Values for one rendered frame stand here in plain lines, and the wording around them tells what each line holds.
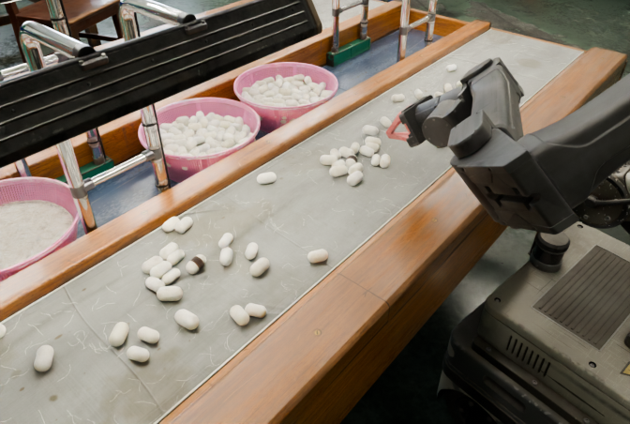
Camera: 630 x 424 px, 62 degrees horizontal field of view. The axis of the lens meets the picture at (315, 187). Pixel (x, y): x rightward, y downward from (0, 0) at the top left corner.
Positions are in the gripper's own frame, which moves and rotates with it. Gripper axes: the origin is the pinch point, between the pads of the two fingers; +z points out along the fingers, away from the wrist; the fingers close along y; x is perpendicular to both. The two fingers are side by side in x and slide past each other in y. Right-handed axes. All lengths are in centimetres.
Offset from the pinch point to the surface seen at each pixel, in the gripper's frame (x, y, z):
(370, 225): 11.3, 18.0, -1.3
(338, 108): -9.0, -9.9, 18.8
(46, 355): -1, 69, 11
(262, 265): 5.8, 38.8, 2.7
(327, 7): -41, -73, 61
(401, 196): 11.0, 7.1, -1.2
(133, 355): 5, 61, 5
